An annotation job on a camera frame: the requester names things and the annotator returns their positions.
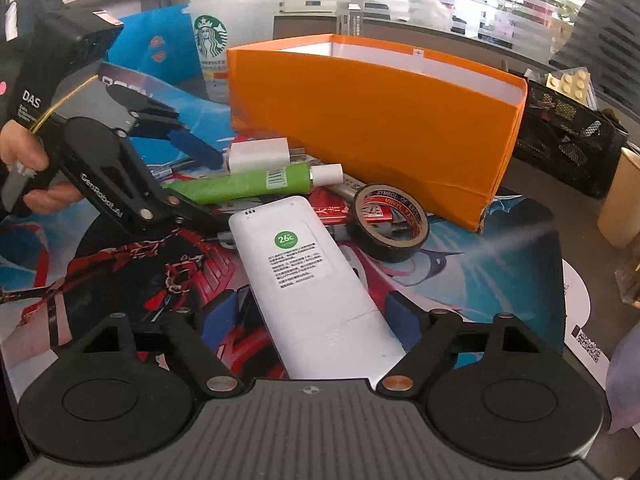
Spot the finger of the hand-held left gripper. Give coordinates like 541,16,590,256
107,85,223,171
100,150,237,250

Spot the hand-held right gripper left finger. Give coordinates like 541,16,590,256
82,292,246,397

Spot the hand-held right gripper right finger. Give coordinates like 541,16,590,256
376,292,543,397

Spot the blue capped pen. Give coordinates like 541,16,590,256
147,157,198,183

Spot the green tube with white cap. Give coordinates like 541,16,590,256
162,162,346,206

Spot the white charger plug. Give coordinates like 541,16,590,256
225,137,308,173

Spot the white remote control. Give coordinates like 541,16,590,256
227,195,408,380

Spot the grey metal pen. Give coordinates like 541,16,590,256
315,180,371,198

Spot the orange cardboard box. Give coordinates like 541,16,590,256
226,32,529,233

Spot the person's left hand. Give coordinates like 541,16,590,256
0,119,86,216

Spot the printed desk mat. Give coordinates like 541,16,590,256
0,60,568,386

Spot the black tape roll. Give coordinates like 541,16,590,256
346,182,431,263

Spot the black bag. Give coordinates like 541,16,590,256
0,0,38,46

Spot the blue paper bag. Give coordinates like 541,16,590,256
107,5,231,111

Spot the red stick packet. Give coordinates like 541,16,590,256
312,195,401,231

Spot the translucent plastic cup green logo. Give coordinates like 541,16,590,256
187,0,278,106

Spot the white printed card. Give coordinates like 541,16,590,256
560,257,613,378

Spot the white pen box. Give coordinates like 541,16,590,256
335,0,366,38

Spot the black mesh desk organizer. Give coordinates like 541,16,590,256
515,77,631,198

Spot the pale plastic pouch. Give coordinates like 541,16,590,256
605,322,640,436

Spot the beige paper cup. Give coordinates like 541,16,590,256
597,145,640,250

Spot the white plastic bag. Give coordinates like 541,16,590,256
407,0,453,31

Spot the yellow pill blister pack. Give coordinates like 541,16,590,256
545,67,593,106

